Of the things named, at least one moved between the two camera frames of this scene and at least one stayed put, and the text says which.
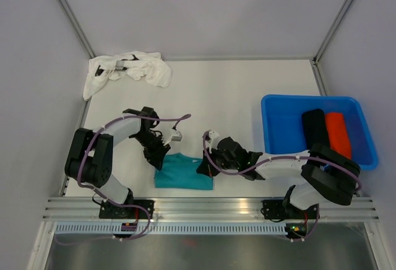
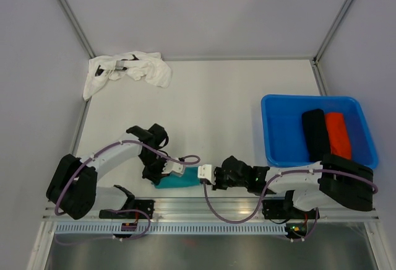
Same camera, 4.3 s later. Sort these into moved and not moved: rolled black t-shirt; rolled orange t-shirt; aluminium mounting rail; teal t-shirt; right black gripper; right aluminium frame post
Moved: teal t-shirt; right black gripper
Not moved: right aluminium frame post; aluminium mounting rail; rolled orange t-shirt; rolled black t-shirt
